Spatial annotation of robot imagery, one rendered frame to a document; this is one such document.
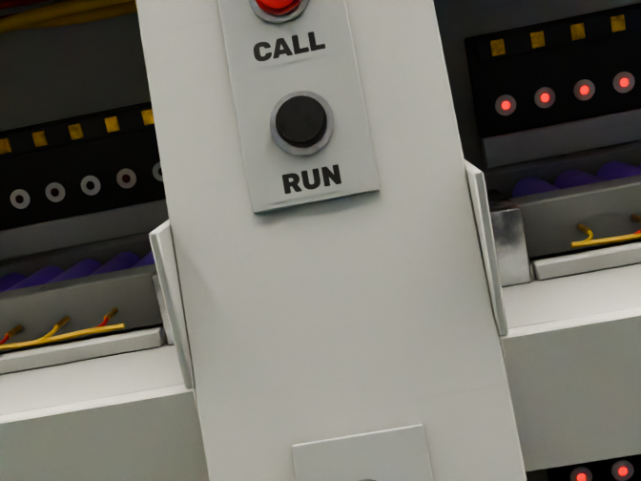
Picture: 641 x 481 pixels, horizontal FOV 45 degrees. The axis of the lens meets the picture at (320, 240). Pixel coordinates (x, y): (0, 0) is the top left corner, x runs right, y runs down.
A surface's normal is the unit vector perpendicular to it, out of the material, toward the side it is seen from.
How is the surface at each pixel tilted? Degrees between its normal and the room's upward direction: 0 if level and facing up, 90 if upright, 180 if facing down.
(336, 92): 90
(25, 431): 107
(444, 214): 90
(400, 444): 90
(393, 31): 90
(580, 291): 17
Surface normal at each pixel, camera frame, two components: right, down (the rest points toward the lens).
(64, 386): -0.19, -0.96
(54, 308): -0.04, 0.20
